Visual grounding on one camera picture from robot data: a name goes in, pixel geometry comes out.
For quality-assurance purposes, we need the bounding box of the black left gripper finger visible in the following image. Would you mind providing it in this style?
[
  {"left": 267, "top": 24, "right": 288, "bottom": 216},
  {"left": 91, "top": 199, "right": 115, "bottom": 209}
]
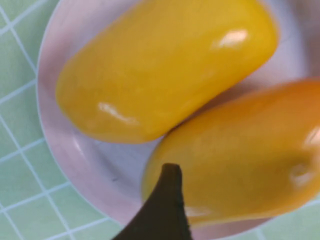
[{"left": 109, "top": 163, "right": 193, "bottom": 240}]

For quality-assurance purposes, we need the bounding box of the orange tinted mango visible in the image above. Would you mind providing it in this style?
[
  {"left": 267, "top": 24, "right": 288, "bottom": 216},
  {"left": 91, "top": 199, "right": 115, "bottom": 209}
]
[{"left": 142, "top": 78, "right": 320, "bottom": 227}]

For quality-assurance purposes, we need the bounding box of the yellow mango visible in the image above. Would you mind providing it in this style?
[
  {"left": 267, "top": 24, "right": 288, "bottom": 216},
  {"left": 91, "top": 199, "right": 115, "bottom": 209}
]
[{"left": 55, "top": 0, "right": 280, "bottom": 145}]

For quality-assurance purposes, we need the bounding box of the pink round plate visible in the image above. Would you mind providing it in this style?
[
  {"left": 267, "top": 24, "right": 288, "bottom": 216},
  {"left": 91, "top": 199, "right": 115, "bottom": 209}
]
[{"left": 36, "top": 0, "right": 320, "bottom": 240}]

